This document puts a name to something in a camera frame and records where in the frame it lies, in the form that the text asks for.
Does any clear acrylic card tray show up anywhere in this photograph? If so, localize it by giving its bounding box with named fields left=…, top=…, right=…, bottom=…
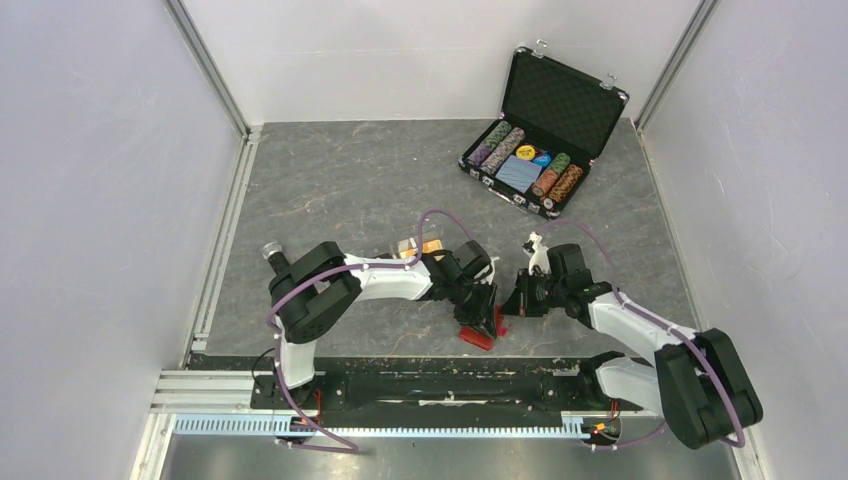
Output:
left=393, top=232, right=444, bottom=259

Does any blue playing card deck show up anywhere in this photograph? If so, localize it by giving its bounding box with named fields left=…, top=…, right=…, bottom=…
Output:
left=495, top=155, right=543, bottom=193

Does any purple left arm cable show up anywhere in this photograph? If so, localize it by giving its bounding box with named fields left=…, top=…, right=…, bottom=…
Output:
left=266, top=209, right=475, bottom=453

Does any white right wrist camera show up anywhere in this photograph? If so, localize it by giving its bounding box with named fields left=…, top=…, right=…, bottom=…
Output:
left=522, top=232, right=551, bottom=275

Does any red leather card holder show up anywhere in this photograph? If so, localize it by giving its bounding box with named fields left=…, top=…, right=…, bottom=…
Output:
left=458, top=304, right=511, bottom=351

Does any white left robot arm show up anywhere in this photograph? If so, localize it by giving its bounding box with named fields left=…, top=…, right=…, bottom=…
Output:
left=261, top=240, right=502, bottom=408

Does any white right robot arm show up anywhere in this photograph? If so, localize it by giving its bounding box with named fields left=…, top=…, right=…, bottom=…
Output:
left=500, top=234, right=764, bottom=449

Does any black poker chip case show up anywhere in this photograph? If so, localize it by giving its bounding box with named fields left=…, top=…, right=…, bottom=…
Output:
left=458, top=41, right=630, bottom=220

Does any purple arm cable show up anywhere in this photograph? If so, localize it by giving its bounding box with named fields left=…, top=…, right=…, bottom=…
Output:
left=536, top=218, right=747, bottom=452
left=266, top=209, right=475, bottom=453

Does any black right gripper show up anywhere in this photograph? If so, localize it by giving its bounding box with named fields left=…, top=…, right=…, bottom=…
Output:
left=499, top=268, right=567, bottom=317

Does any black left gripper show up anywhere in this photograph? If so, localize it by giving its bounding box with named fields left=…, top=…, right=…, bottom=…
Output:
left=447, top=277, right=498, bottom=341

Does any yellow dealer button chip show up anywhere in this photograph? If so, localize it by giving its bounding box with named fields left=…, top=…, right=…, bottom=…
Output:
left=515, top=144, right=537, bottom=161

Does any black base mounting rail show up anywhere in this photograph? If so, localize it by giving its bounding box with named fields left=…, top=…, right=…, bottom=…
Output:
left=186, top=354, right=657, bottom=429

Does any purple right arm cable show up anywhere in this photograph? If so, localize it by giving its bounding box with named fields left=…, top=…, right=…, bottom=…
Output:
left=536, top=218, right=747, bottom=452

